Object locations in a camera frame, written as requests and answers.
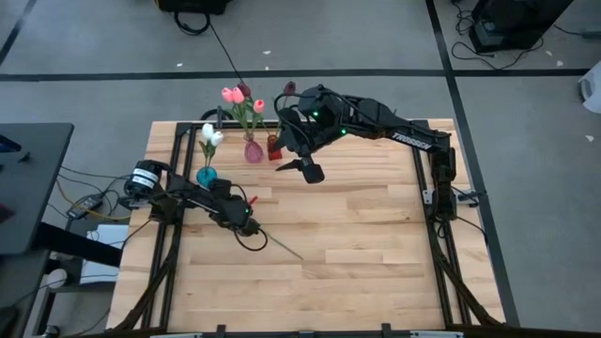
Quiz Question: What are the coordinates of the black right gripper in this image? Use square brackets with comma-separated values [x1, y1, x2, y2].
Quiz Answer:
[275, 84, 354, 185]

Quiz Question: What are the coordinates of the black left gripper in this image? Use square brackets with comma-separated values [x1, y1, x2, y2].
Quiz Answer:
[208, 177, 262, 238]

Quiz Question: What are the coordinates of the purple glass vase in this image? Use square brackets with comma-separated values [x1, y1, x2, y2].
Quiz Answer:
[243, 132, 265, 165]

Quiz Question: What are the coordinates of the pink artificial tulip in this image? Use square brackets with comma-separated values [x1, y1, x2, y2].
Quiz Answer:
[232, 87, 253, 140]
[222, 86, 253, 140]
[248, 99, 266, 140]

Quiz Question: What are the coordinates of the red glass vase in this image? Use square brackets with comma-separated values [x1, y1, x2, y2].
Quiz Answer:
[266, 134, 285, 161]

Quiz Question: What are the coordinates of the teal glass vase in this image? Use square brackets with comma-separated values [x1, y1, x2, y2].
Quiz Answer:
[195, 165, 219, 189]

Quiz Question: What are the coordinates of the black power adapter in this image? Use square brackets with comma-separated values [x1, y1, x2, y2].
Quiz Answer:
[65, 192, 107, 221]

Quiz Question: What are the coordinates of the black crossbar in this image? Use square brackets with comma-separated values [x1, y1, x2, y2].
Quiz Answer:
[35, 223, 123, 269]

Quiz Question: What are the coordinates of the black box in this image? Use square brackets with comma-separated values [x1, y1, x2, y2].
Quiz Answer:
[156, 0, 232, 14]

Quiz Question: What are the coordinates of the white round object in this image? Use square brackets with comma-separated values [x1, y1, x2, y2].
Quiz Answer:
[45, 268, 69, 290]

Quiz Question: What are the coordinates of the black desk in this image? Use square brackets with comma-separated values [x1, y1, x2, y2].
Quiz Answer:
[0, 122, 75, 257]

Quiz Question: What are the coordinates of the black equipment cabinet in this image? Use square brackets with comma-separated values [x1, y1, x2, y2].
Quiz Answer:
[469, 0, 575, 54]

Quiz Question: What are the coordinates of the white plastic object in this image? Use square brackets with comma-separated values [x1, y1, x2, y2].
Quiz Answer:
[578, 60, 601, 115]

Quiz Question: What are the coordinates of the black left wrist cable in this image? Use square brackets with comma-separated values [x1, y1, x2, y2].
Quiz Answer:
[233, 226, 270, 253]

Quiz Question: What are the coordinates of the black aluminium table frame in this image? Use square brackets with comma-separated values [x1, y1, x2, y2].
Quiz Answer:
[112, 119, 506, 338]

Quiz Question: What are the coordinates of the yellow floor cable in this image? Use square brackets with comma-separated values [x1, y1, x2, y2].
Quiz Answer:
[54, 177, 132, 222]

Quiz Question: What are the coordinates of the black floor cable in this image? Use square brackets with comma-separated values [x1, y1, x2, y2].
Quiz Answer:
[174, 9, 264, 121]

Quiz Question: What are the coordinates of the grey metal bracket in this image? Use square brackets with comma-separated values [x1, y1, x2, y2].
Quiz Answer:
[453, 189, 487, 204]

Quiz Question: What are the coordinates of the black cable tangle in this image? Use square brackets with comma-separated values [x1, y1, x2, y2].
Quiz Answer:
[450, 0, 546, 71]

